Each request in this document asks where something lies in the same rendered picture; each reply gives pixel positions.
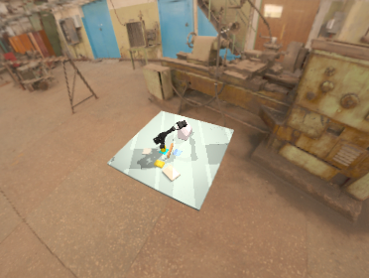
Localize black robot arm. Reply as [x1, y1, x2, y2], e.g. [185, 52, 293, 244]
[153, 120, 187, 145]

